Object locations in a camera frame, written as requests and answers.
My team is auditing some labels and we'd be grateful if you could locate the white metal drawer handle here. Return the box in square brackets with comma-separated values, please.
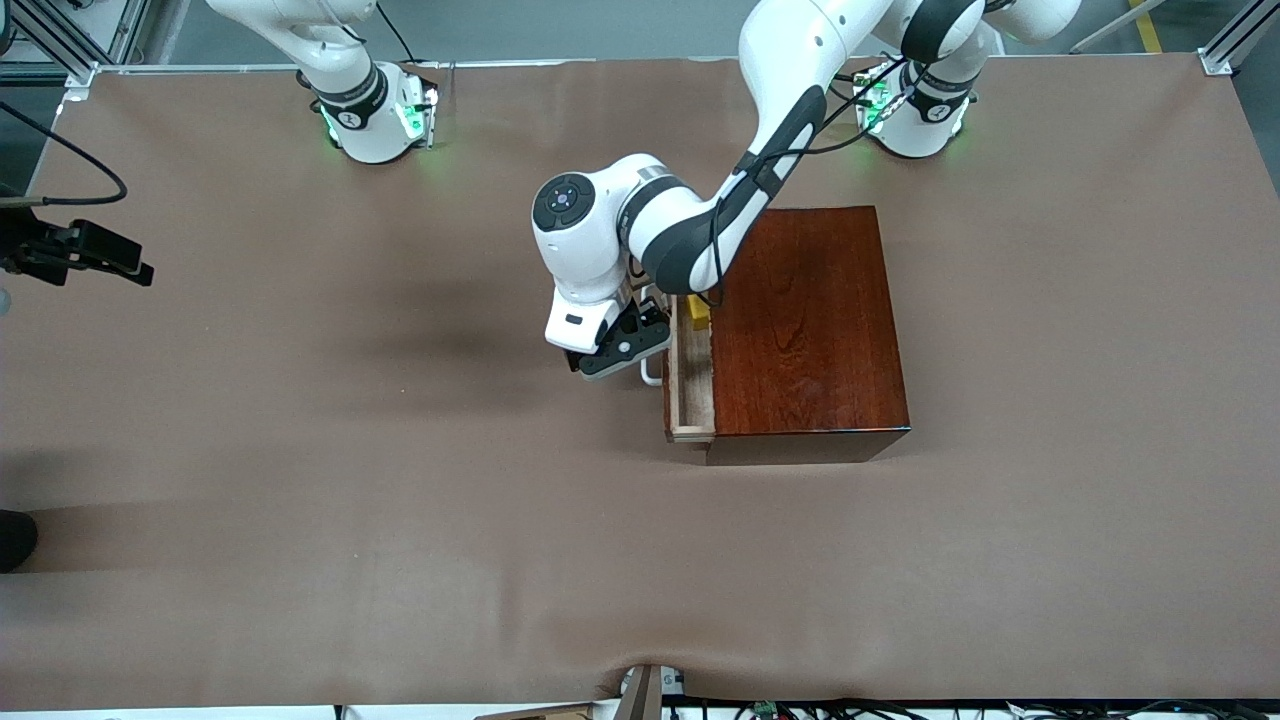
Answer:
[638, 283, 667, 388]

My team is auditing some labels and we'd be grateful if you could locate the grey camera stand post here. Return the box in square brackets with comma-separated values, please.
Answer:
[612, 663, 665, 720]

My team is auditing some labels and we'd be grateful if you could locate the brown cardboard piece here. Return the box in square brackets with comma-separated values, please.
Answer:
[473, 703, 623, 720]

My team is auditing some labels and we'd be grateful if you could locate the aluminium frame profile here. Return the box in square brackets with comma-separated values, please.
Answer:
[0, 0, 153, 111]
[1198, 0, 1280, 77]

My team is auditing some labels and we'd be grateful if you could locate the brown table cover sheet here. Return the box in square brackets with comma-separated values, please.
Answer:
[0, 55, 1280, 706]

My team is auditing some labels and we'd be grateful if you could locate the dark brown wooden cabinet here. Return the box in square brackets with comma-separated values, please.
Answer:
[705, 207, 913, 467]

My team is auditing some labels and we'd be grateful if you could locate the black right arm base cable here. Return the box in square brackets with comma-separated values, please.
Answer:
[375, 0, 419, 66]

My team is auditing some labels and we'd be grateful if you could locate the black rounded object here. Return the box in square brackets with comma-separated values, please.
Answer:
[0, 508, 40, 574]

